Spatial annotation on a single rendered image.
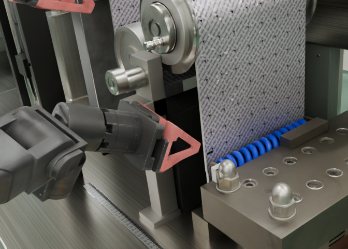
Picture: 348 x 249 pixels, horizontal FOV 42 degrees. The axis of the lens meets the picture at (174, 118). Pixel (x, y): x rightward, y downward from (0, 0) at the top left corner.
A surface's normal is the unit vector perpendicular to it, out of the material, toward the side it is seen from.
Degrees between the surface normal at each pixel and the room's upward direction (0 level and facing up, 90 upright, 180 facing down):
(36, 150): 30
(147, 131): 63
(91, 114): 45
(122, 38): 90
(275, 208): 90
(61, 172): 120
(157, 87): 90
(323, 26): 90
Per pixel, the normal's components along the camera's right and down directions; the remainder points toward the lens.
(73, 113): 0.56, -0.56
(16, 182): 0.81, 0.53
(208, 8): 0.48, -0.12
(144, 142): -0.79, -0.11
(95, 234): -0.11, -0.90
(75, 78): 0.59, 0.29
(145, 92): -0.80, 0.33
